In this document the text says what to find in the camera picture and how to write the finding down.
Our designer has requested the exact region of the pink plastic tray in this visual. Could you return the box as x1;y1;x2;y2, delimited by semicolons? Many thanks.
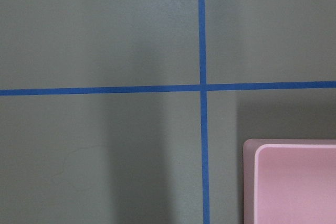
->
243;139;335;223

